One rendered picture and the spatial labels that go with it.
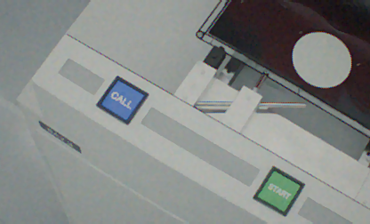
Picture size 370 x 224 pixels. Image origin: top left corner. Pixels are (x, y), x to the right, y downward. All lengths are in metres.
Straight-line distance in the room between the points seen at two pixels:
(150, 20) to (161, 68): 0.09
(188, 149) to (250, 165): 0.09
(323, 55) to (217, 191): 0.31
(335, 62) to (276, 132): 0.15
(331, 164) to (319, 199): 0.12
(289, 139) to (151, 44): 0.29
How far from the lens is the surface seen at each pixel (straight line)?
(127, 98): 1.23
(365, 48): 1.38
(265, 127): 1.31
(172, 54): 1.42
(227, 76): 1.37
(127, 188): 1.43
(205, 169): 1.19
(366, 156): 1.35
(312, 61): 1.34
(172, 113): 1.22
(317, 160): 1.30
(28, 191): 2.23
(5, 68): 2.38
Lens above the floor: 2.08
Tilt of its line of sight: 66 degrees down
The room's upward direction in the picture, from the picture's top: 1 degrees clockwise
